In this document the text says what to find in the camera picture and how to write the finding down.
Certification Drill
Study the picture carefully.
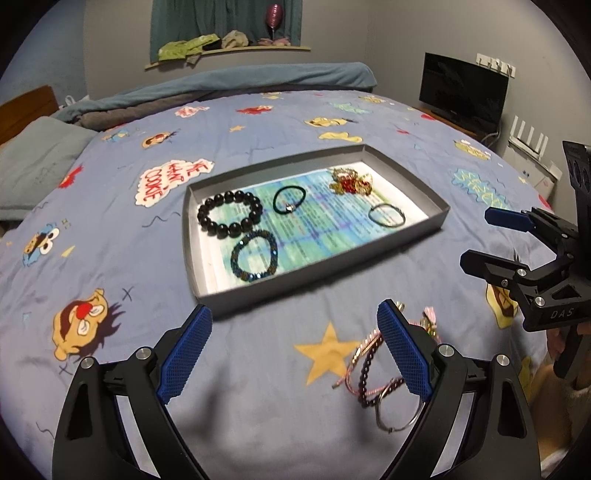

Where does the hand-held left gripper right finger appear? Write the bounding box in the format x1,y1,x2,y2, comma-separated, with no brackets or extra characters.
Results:
376,299,541,480

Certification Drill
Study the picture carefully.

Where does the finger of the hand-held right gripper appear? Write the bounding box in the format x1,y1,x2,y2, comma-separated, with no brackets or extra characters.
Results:
485,207,580,252
460,249,561,305

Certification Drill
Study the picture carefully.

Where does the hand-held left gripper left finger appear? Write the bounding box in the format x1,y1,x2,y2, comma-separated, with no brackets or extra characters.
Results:
52,305,214,480

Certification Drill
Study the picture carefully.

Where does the small dark purple bead bracelet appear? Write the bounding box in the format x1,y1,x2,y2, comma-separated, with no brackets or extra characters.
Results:
358,342,408,409

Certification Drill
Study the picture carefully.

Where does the pink cord tassel bracelet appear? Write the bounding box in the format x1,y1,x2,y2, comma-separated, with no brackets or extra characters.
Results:
332,308,439,394

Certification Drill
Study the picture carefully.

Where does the silver bangle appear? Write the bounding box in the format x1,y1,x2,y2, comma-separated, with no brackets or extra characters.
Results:
375,390,426,435

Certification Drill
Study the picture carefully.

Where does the dark blue crystal bracelet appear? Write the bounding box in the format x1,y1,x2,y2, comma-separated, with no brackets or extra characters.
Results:
230,231,279,281

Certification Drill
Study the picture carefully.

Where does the grey cardboard tray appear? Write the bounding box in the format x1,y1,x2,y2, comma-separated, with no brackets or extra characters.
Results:
182,144,451,318

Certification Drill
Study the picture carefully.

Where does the dark thin bracelet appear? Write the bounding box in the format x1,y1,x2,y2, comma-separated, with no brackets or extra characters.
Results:
369,203,406,228

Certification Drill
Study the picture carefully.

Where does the large black bead bracelet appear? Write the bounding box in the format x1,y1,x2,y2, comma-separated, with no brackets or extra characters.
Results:
197,190,262,239

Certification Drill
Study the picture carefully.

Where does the red gold charm bracelet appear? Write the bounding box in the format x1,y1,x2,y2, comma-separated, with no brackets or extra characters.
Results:
330,167,377,193

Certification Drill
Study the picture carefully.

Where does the black hair tie with charm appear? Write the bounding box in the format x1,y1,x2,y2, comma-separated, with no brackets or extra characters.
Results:
272,185,309,214

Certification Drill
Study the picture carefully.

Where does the person's right forearm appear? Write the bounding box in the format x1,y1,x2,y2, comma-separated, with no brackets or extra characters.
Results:
529,364,591,467

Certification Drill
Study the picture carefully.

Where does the person's right hand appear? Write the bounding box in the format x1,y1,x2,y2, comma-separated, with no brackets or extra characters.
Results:
547,325,571,367

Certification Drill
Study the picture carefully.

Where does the white cabinet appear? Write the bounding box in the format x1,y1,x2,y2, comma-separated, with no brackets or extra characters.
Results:
501,141,564,204

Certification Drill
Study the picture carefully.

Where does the white router with antennas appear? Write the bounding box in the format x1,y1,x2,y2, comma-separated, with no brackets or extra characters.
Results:
505,115,552,160

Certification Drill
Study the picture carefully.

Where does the blue cartoon printed bedsheet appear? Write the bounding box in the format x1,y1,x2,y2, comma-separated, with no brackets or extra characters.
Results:
0,85,591,480

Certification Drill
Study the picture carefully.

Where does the wooden monitor stand table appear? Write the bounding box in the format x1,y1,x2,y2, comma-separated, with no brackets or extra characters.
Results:
413,104,490,144

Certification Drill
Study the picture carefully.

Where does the black monitor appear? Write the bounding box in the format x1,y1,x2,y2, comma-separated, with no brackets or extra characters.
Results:
419,52,509,134

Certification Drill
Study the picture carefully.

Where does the blue green printed paper sheet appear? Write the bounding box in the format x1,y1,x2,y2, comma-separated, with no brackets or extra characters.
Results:
203,168,428,294

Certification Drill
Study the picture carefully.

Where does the grey pillow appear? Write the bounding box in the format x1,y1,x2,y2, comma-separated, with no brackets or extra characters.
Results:
0,115,95,222

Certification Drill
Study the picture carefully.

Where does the teal duvet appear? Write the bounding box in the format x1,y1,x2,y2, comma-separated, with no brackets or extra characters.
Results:
58,61,377,127

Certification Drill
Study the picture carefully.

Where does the wooden headboard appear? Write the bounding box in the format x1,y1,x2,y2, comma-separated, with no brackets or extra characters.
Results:
0,84,60,146

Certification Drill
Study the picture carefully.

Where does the wooden window shelf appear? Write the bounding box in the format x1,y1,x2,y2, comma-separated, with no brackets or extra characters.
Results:
144,44,311,71

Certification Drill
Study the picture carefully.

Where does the teal curtain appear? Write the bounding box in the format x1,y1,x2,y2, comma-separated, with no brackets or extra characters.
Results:
151,0,303,54

